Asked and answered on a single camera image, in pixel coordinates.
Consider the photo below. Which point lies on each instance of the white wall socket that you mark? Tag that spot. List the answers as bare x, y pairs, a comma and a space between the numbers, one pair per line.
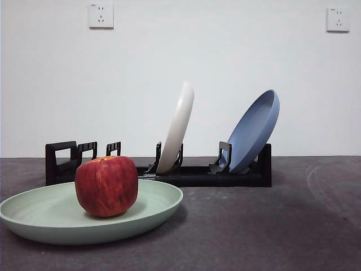
338, 19
101, 15

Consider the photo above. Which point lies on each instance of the pale green round plate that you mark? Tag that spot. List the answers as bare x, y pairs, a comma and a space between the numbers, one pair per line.
42, 214

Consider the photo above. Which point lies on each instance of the red apple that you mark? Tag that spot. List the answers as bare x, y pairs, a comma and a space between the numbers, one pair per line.
107, 186

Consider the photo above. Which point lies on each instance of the blue round plate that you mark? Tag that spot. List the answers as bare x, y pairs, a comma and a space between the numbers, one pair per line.
253, 130

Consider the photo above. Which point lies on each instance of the white round plate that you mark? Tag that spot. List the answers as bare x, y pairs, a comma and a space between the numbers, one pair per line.
179, 127

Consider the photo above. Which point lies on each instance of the black plate rack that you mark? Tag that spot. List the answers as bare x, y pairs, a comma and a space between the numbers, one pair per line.
197, 179

